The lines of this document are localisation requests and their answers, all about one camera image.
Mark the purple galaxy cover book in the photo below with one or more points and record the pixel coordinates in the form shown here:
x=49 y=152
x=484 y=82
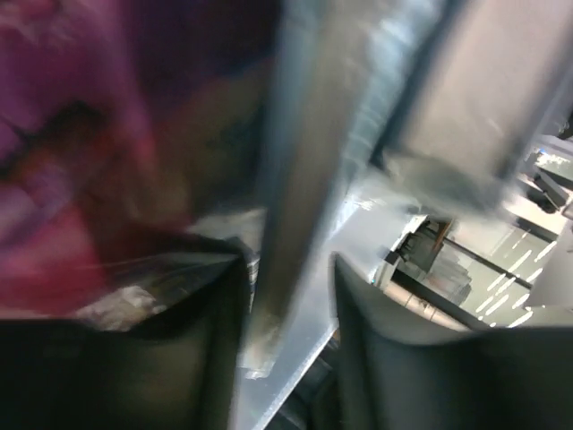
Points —
x=120 y=119

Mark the aluminium front rail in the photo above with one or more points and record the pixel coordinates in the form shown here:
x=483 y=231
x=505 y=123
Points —
x=379 y=110

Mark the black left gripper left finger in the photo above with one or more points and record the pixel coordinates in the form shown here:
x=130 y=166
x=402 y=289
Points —
x=174 y=370

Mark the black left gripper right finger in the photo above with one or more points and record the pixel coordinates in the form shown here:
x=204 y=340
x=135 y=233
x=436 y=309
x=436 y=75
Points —
x=398 y=370

